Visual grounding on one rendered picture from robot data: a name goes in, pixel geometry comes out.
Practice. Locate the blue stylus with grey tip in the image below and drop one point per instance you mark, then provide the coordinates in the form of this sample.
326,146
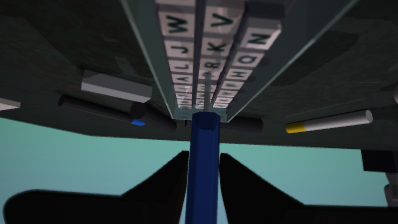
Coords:
203,172

